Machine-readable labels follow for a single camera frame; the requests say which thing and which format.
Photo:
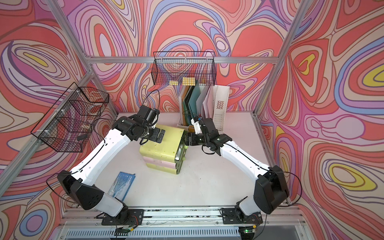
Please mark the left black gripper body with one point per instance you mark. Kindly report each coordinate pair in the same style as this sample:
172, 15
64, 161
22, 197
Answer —
150, 133

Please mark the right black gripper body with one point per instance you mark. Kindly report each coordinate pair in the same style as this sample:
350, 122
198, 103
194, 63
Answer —
199, 139

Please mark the green drawer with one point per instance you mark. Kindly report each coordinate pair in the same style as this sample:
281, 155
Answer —
182, 144
178, 168
180, 156

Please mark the yellow-green drawer cabinet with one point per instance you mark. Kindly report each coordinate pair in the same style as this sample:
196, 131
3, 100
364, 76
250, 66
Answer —
161, 156

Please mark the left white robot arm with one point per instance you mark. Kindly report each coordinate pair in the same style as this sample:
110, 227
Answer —
79, 182

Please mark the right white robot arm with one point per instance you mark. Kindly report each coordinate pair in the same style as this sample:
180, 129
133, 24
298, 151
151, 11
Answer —
270, 189

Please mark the green folder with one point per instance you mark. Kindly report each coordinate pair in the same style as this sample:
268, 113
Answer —
186, 108

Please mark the pink folder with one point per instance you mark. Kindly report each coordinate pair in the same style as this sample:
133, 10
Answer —
208, 104

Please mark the teal folder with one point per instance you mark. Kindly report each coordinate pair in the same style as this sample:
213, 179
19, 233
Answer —
193, 101

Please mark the white file organizer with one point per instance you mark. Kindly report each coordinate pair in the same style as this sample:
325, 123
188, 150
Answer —
214, 102

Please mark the yellow sticky note pad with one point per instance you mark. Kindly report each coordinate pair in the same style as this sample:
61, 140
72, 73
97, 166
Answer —
173, 83

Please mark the blue plastic package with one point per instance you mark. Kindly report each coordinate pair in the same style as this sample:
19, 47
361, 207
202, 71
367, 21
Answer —
121, 185

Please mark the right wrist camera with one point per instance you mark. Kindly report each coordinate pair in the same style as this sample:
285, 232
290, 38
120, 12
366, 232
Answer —
196, 124

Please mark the back black wire basket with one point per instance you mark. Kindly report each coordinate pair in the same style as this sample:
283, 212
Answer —
174, 65

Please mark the black wire basket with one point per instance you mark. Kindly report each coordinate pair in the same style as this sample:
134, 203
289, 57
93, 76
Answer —
70, 121
174, 65

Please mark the left black wire basket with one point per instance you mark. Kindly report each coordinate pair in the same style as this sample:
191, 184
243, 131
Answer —
70, 121

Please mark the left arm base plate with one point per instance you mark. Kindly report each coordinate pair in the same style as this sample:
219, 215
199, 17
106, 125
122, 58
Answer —
129, 217

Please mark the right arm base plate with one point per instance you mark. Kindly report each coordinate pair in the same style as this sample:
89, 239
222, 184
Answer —
232, 216

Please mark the aluminium front rail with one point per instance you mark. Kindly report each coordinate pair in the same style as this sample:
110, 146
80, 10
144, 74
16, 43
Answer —
178, 223

